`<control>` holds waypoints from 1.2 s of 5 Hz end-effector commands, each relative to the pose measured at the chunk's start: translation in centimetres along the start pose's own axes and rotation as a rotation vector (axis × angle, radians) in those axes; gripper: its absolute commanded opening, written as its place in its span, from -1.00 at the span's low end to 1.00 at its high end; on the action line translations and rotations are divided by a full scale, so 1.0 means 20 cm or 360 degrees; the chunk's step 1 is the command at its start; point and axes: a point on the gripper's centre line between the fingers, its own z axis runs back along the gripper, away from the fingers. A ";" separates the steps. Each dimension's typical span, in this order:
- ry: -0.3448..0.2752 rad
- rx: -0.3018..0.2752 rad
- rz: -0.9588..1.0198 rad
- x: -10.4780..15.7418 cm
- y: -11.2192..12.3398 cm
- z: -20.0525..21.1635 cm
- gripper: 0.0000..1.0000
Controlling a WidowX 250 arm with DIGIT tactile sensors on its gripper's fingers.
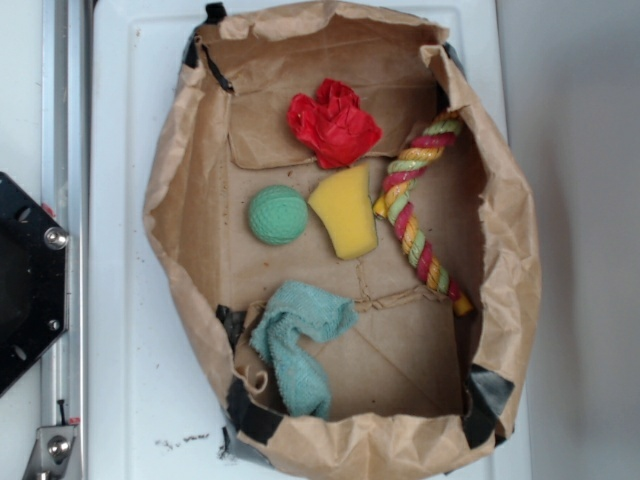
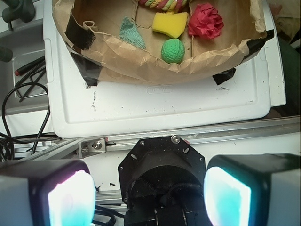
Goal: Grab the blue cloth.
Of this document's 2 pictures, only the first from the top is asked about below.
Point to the yellow sponge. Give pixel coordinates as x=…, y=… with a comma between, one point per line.
x=343, y=205

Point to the brown paper bag bin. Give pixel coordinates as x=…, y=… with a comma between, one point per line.
x=417, y=391

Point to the light blue terry cloth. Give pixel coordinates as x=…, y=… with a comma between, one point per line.
x=295, y=310

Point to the green textured ball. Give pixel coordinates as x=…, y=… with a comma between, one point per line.
x=277, y=215

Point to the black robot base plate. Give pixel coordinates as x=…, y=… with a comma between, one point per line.
x=33, y=281

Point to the metal corner bracket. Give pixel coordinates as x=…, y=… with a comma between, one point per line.
x=52, y=454

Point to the aluminium frame rail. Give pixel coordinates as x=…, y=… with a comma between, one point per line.
x=66, y=136

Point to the red crumpled cloth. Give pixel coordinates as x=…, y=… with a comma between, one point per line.
x=333, y=125

